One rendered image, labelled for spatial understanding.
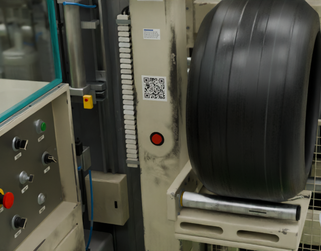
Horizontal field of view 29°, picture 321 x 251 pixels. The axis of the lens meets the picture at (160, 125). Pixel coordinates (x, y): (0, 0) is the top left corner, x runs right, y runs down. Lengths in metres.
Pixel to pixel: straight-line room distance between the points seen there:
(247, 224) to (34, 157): 0.62
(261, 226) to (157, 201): 0.36
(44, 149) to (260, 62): 0.64
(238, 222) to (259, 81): 0.46
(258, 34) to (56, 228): 0.76
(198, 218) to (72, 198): 0.38
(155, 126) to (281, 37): 0.50
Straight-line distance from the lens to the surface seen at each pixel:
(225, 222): 1.81
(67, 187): 1.87
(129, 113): 1.88
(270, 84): 1.53
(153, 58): 1.79
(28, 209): 1.72
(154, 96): 1.82
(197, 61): 1.60
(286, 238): 1.80
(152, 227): 2.02
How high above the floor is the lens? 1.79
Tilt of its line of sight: 22 degrees down
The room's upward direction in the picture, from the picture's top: 3 degrees counter-clockwise
